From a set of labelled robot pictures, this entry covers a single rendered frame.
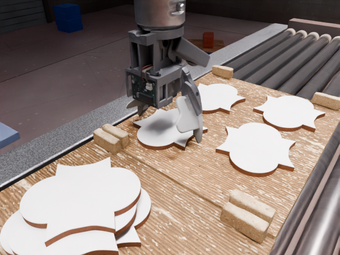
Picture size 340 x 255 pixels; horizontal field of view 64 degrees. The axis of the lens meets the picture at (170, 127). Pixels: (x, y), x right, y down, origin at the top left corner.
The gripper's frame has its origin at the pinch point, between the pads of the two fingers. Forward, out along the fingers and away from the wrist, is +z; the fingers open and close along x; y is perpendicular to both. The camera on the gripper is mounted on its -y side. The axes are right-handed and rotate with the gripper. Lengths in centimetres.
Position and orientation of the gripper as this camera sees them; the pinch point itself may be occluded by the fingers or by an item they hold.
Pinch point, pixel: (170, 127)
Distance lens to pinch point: 54.3
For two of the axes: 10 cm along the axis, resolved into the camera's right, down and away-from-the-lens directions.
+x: 7.8, 3.5, -5.2
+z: 0.1, 8.3, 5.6
